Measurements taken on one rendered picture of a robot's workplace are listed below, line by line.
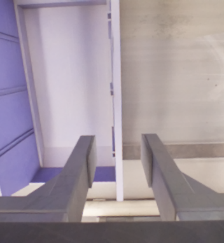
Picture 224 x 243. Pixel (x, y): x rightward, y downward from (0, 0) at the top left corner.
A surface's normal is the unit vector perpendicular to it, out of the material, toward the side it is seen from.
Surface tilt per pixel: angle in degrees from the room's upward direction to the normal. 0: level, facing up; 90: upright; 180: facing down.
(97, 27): 0
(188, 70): 0
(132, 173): 0
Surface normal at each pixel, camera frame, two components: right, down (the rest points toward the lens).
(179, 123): -0.02, 0.29
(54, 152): -0.04, -0.21
